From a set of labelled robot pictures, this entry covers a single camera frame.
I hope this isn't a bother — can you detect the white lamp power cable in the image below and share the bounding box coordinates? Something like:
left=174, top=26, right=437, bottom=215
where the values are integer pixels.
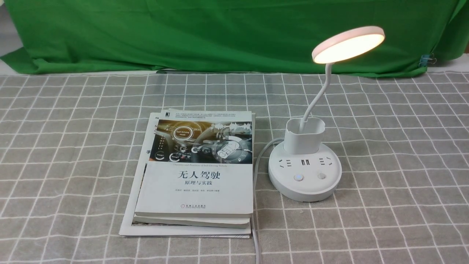
left=251, top=138, right=285, bottom=264

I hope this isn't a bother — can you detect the grey checked tablecloth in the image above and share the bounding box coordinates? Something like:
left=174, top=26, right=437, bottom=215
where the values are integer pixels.
left=0, top=72, right=469, bottom=264

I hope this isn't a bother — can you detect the middle book in stack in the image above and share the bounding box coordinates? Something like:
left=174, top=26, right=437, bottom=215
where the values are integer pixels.
left=133, top=215, right=251, bottom=228

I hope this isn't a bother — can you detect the green backdrop cloth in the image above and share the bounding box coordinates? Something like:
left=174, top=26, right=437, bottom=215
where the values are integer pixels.
left=1, top=0, right=468, bottom=77

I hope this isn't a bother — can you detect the white self-driving textbook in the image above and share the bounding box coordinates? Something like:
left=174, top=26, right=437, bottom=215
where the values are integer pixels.
left=134, top=109, right=256, bottom=218

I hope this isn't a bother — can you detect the white magazine under books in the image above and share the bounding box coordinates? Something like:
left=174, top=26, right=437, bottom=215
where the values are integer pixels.
left=119, top=112, right=251, bottom=238

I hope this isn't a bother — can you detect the blue binder clip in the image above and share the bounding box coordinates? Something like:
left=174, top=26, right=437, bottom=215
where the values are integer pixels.
left=418, top=53, right=437, bottom=67

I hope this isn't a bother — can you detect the white desk lamp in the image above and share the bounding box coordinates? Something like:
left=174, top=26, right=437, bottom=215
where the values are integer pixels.
left=268, top=26, right=385, bottom=202

